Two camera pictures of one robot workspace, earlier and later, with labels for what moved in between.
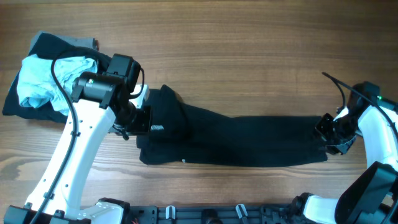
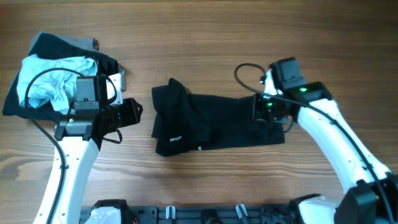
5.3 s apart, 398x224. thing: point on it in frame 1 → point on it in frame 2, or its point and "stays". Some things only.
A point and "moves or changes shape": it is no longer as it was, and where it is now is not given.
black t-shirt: (182, 135) moves or changes shape
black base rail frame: (298, 213) stays
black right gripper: (320, 129) → (258, 114)
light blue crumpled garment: (37, 86) stays
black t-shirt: (78, 41) stays
